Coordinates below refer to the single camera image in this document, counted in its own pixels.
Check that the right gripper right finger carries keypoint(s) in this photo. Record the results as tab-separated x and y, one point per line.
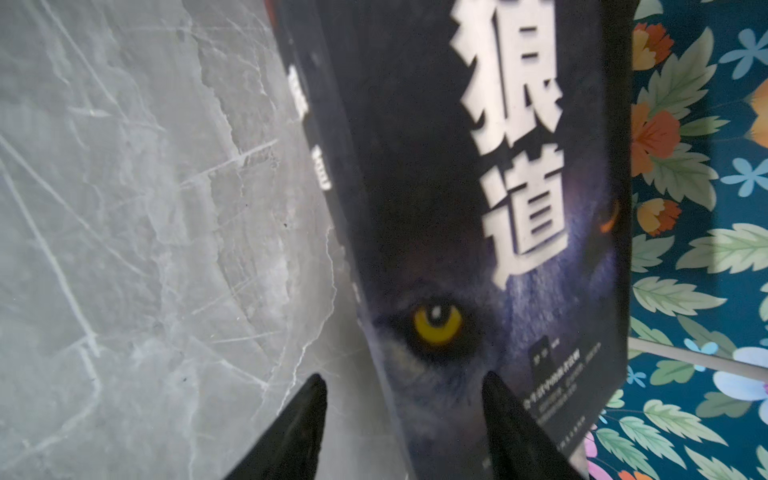
519	448

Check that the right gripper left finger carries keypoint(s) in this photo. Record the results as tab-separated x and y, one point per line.
290	447

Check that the black wolf cover book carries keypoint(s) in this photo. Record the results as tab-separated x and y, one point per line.
474	156

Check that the wooden shelf white frame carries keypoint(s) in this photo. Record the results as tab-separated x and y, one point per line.
736	367

